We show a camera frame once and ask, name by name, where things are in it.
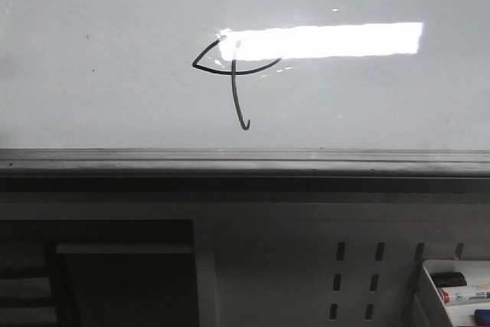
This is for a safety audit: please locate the white glossy whiteboard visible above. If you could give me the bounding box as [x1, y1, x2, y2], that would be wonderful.
[1, 0, 489, 150]

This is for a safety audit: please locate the dark grey whiteboard tray rail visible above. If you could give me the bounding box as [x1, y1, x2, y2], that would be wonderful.
[1, 149, 489, 194]

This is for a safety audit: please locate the white slotted pegboard panel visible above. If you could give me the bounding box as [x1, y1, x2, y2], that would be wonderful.
[1, 192, 489, 326]

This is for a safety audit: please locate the white marker storage bin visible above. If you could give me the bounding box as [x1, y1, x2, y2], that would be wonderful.
[413, 260, 489, 326]

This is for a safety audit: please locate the red cap white marker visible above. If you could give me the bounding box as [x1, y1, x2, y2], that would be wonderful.
[437, 284, 489, 306]

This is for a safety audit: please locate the dark cabinet with white shelf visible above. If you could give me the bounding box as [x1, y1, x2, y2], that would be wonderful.
[1, 220, 199, 326]

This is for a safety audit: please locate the blue cap marker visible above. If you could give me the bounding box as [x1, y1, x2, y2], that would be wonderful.
[474, 309, 490, 326]

